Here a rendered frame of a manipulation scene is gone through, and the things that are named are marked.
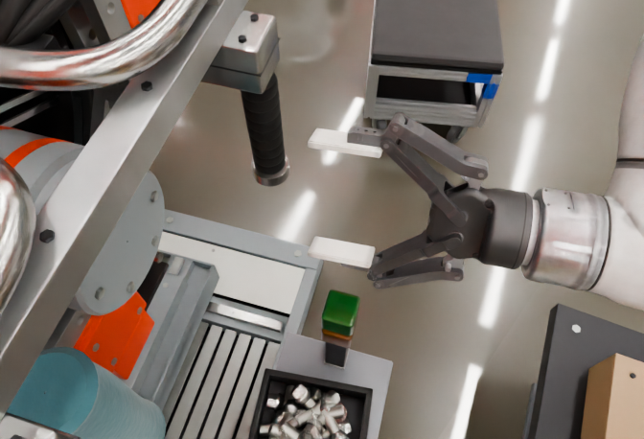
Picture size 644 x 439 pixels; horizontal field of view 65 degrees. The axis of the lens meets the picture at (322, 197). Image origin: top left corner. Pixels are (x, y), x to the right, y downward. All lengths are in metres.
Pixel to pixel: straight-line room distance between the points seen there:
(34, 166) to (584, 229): 0.45
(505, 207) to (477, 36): 1.01
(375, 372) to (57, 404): 0.44
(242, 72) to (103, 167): 0.16
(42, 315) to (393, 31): 1.24
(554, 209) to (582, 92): 1.46
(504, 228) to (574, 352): 0.61
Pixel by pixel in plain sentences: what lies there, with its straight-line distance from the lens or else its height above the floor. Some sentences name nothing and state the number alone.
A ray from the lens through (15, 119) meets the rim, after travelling 0.71.
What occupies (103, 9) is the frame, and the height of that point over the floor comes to 0.88.
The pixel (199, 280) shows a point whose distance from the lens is 1.21.
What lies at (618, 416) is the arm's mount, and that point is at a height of 0.40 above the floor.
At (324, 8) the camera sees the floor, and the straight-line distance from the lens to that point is 2.07.
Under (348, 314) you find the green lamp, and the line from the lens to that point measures 0.60.
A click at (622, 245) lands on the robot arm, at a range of 0.49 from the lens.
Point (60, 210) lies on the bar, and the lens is 0.32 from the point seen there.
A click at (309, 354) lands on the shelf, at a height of 0.45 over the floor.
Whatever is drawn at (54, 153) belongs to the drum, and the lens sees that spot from 0.45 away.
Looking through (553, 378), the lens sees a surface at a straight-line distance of 1.04.
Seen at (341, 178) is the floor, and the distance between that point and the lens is 1.50.
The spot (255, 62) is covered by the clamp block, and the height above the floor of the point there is 0.94.
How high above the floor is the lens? 1.23
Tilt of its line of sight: 57 degrees down
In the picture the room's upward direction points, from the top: straight up
